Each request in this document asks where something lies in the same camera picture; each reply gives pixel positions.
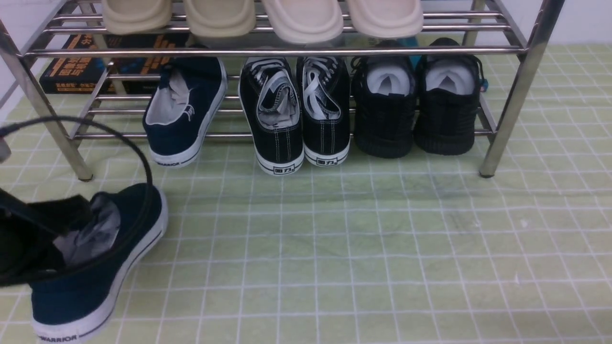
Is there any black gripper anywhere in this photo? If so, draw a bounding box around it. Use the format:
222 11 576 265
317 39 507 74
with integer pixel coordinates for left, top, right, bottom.
0 190 94 287

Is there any navy slip-on shoe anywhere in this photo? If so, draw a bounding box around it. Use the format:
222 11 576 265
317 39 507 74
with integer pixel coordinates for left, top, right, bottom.
30 183 168 344
142 56 228 168

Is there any stainless steel shoe rack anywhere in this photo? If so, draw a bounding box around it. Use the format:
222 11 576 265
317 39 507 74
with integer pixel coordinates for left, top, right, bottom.
1 0 564 182

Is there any black book orange text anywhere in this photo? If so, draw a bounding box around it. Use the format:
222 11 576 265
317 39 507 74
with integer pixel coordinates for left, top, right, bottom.
39 33 189 94

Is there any beige slipper far left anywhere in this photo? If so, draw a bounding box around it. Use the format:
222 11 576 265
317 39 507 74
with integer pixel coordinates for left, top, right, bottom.
101 0 173 35

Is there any beige slipper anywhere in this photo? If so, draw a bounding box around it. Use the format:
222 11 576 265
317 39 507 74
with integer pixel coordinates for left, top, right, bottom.
183 0 256 38
101 0 173 35

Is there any black canvas sneaker left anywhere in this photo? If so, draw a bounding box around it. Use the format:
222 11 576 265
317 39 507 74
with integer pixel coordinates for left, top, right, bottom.
238 57 305 176

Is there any black canvas sneaker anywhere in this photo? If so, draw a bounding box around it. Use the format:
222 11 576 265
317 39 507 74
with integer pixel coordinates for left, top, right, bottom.
238 57 305 176
296 56 350 167

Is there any black canvas sneaker right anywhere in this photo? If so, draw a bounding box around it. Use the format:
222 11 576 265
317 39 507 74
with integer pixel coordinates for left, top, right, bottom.
296 56 350 167

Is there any cream slipper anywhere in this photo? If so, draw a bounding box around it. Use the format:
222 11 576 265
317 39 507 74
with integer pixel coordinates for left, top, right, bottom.
262 0 345 45
346 0 424 39

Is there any black knit sneaker left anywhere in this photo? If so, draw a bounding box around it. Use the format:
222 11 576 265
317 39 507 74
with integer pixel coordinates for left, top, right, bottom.
350 55 417 159

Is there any black knit sneaker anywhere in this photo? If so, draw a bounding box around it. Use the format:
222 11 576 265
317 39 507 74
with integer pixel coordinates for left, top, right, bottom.
413 53 484 155
350 55 417 159

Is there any green checkered table cloth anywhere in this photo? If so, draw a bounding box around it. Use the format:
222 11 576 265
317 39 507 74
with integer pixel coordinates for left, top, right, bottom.
0 44 612 344

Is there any cream slipper far right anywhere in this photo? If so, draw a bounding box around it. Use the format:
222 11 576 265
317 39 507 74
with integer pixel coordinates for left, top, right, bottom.
346 0 424 39

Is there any black knit sneaker right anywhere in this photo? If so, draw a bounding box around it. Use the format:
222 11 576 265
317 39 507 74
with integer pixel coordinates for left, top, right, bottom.
413 53 484 155

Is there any black cable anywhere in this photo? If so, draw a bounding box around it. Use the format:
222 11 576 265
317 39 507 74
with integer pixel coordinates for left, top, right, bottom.
0 117 154 282

